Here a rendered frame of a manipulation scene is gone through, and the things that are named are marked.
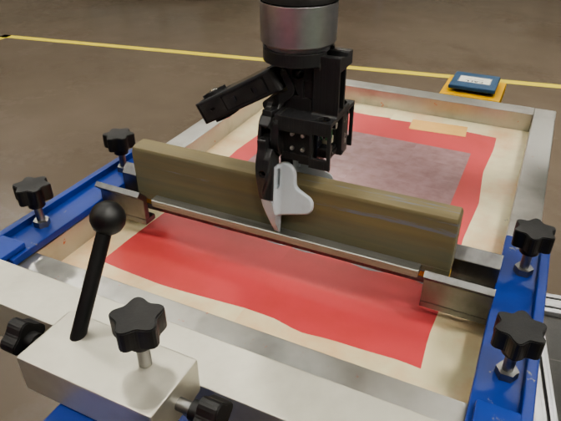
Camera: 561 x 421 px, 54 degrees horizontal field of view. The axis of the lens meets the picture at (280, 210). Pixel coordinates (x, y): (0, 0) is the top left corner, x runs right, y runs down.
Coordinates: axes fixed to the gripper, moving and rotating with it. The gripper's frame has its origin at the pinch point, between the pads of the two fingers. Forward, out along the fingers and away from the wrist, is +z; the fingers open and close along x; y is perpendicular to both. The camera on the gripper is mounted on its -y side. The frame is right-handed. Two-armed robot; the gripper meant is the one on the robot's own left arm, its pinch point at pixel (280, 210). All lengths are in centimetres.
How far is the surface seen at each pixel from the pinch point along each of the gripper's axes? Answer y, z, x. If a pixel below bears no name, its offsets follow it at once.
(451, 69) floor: -37, 105, 389
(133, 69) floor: -262, 103, 281
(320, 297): 7.0, 8.0, -3.9
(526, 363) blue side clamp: 29.1, 3.1, -9.4
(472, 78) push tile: 11, 7, 78
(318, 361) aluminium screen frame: 11.5, 4.5, -15.9
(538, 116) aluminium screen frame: 26, 5, 56
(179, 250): -13.2, 8.0, -3.2
